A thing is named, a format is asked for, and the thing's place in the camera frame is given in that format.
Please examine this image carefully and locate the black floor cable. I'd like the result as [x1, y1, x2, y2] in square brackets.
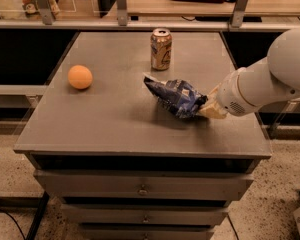
[0, 203, 27, 240]

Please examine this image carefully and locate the blue chip bag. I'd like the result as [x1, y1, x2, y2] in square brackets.
[143, 75, 208, 119]

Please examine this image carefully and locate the gold drink can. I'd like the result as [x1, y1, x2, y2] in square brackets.
[150, 28, 172, 70]

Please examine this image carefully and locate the middle metal bracket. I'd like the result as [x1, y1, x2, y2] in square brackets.
[116, 0, 128, 26]

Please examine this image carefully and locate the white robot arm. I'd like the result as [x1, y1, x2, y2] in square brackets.
[198, 28, 300, 119]

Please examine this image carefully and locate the left metal bracket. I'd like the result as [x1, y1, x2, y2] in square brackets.
[37, 0, 55, 25]

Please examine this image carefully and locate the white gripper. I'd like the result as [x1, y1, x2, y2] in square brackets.
[198, 68, 256, 119]

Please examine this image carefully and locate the middle grey drawer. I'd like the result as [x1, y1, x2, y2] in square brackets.
[61, 204, 227, 226]

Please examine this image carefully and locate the bottom grey drawer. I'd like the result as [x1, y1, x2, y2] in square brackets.
[79, 225, 214, 240]

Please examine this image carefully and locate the grey drawer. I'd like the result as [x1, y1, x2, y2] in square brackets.
[79, 225, 214, 240]
[34, 170, 253, 201]
[61, 204, 227, 226]

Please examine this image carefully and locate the grey drawer cabinet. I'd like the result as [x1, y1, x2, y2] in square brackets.
[15, 32, 271, 231]

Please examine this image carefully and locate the right metal bracket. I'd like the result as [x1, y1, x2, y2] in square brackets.
[230, 0, 248, 28]

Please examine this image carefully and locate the top grey drawer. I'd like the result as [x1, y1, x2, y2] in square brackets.
[34, 170, 253, 201]

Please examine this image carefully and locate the metal bracket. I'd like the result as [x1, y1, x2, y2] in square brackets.
[37, 0, 55, 25]
[116, 0, 128, 26]
[230, 0, 248, 28]

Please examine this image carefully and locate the orange fruit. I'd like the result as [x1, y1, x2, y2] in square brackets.
[68, 65, 93, 90]

